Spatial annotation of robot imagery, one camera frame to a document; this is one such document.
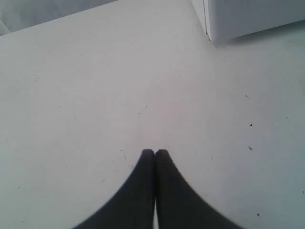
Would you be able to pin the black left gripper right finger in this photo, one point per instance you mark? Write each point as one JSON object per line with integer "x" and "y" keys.
{"x": 178, "y": 205}

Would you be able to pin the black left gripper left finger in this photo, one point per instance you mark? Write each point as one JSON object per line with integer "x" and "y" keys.
{"x": 132, "y": 206}

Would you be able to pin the white box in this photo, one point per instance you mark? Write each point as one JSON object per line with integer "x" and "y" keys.
{"x": 223, "y": 20}

